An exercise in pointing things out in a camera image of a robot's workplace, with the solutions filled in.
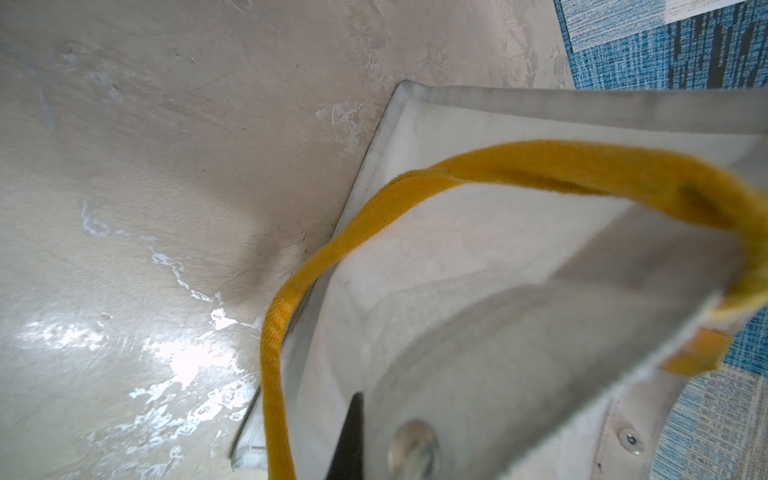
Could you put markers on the white tote bag yellow handles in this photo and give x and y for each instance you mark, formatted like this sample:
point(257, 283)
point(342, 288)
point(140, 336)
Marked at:
point(697, 156)

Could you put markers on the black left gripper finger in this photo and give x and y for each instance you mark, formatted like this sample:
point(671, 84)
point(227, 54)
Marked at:
point(474, 337)

